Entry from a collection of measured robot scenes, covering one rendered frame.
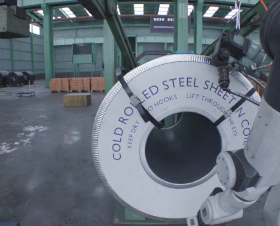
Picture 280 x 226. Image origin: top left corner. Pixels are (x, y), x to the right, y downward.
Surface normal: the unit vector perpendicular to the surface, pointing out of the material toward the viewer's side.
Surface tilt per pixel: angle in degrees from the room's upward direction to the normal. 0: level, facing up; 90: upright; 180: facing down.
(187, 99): 90
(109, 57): 90
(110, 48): 90
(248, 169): 61
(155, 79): 90
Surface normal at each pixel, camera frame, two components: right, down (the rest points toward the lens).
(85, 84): -0.09, 0.22
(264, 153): -0.81, 0.40
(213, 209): -0.72, -0.31
